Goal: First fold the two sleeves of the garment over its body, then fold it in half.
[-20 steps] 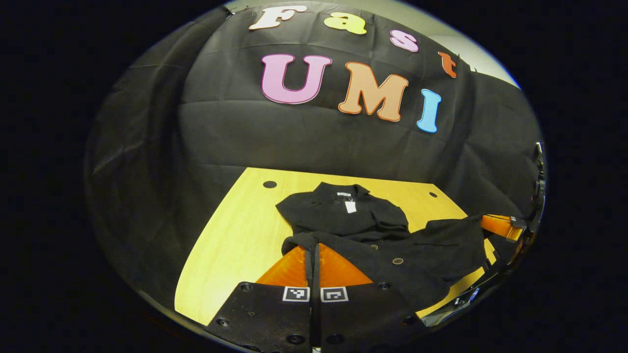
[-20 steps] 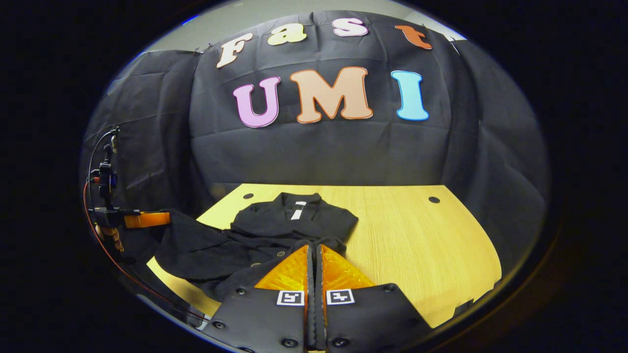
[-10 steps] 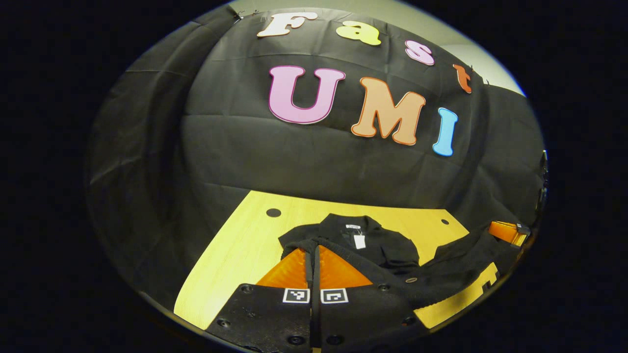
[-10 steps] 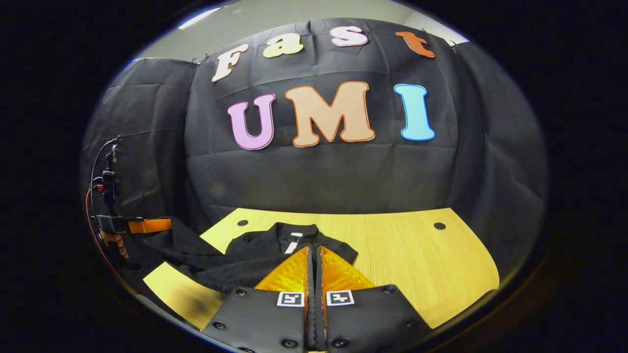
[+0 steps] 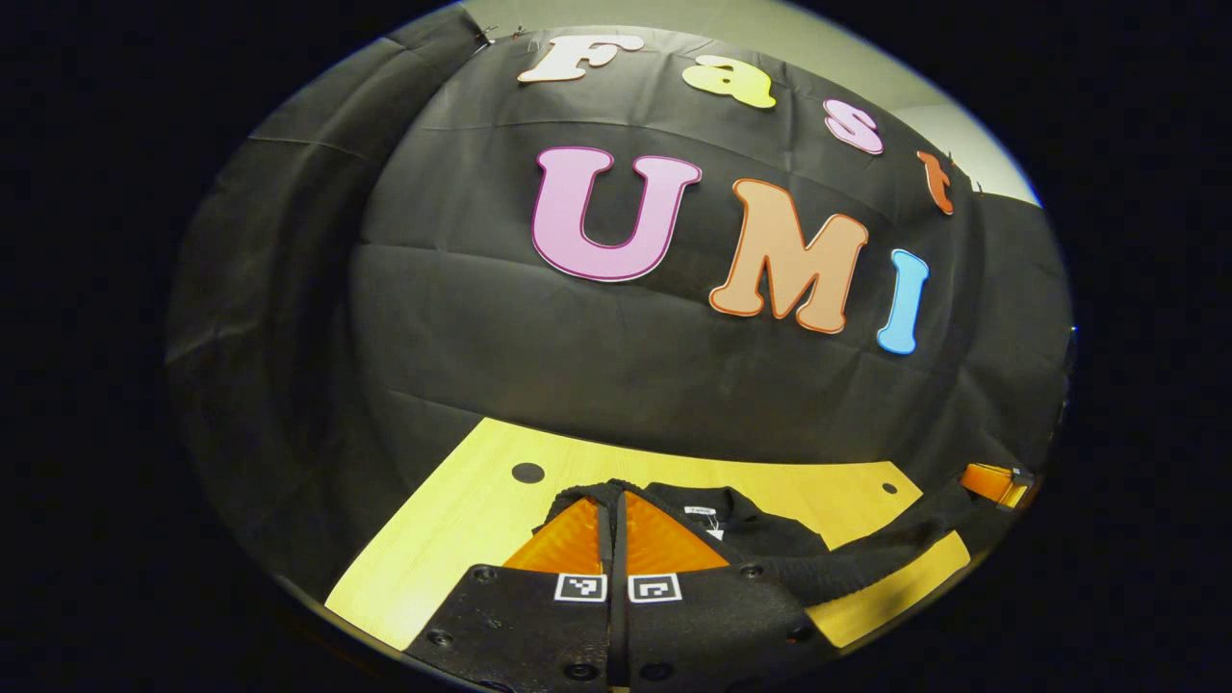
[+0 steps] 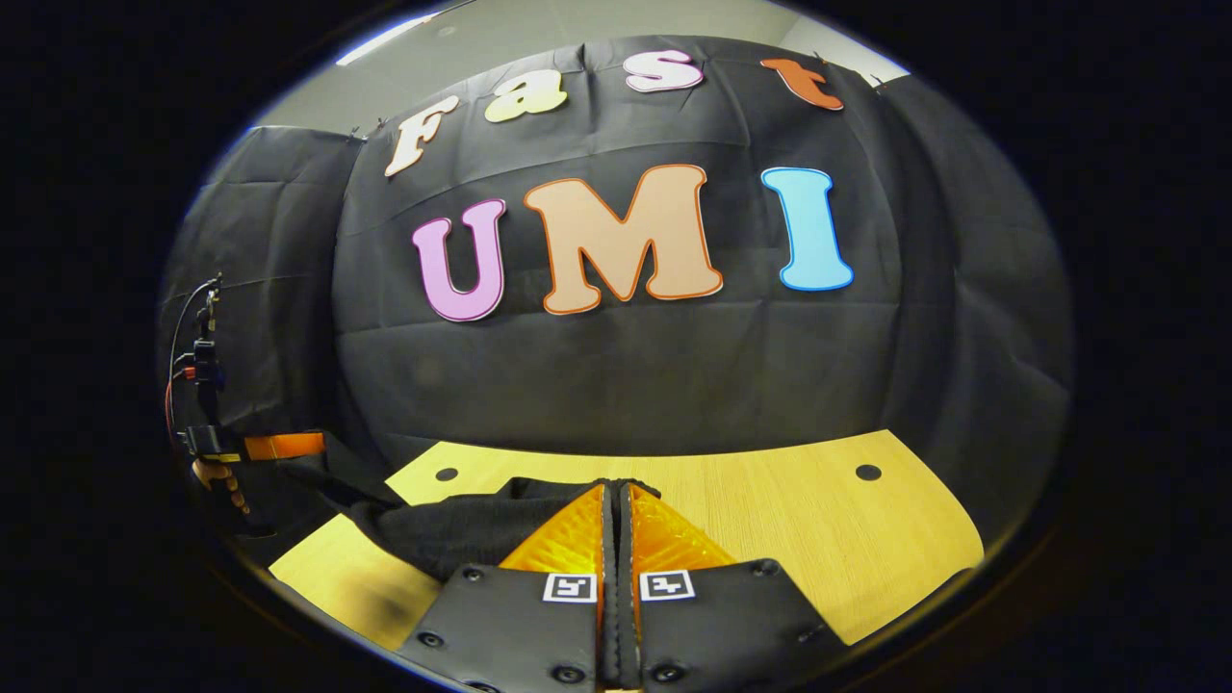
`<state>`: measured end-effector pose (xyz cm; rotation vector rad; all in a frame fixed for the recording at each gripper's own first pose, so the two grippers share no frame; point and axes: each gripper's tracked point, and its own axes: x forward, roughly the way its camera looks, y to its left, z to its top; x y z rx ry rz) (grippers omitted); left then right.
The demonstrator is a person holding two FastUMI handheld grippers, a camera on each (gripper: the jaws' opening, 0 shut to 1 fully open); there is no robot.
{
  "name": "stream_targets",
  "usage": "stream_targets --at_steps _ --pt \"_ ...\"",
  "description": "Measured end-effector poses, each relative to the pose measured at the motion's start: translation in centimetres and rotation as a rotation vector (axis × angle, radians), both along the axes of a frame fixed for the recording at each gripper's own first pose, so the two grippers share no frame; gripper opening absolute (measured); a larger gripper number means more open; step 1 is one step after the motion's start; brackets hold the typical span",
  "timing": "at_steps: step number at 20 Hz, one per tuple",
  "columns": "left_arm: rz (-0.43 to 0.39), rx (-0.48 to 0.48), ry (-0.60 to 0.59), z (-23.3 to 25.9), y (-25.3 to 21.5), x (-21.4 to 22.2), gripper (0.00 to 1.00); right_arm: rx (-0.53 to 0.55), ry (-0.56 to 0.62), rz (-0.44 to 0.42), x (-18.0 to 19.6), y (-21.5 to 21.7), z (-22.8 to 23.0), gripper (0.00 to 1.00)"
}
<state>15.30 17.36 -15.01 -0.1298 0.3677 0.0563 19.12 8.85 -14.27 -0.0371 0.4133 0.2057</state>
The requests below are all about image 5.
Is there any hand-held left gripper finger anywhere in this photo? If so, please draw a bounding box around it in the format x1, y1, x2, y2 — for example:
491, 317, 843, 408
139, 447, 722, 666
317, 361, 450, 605
404, 493, 617, 693
616, 491, 843, 693

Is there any black button-up garment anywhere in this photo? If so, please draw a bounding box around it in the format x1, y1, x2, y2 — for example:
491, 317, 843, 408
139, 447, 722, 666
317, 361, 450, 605
532, 478, 1021, 607

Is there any black backdrop cloth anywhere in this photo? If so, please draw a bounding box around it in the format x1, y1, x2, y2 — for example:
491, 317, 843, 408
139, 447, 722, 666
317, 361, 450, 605
164, 5, 1074, 598

